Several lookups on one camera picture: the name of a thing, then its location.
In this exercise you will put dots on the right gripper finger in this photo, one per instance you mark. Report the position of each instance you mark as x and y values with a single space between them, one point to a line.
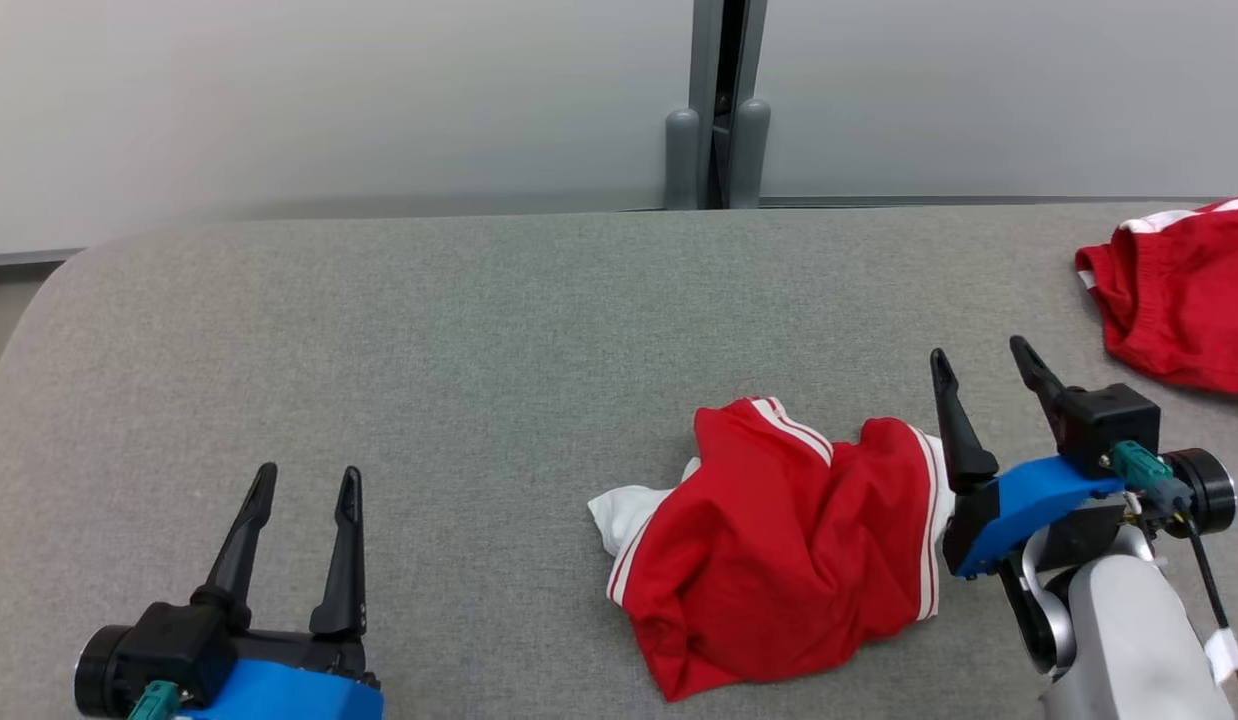
959 440
1044 385

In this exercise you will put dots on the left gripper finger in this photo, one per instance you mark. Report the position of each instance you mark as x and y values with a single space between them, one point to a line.
347 570
241 540

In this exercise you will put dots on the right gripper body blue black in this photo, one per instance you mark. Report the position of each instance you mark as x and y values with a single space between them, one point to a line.
1029 505

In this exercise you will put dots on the red shorts white stripes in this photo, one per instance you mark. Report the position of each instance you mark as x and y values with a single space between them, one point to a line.
1189 300

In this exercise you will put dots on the white partition panel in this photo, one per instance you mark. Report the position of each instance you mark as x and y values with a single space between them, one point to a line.
329 100
979 90

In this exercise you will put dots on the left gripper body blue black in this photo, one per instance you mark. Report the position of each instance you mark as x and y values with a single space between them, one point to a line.
289 690

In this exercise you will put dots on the red Bulls jersey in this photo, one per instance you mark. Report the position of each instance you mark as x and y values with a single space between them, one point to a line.
779 560

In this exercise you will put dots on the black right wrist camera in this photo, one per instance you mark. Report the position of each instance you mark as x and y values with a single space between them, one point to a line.
1114 420

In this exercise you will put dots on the grey partition post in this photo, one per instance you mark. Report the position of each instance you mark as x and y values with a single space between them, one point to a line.
754 45
704 50

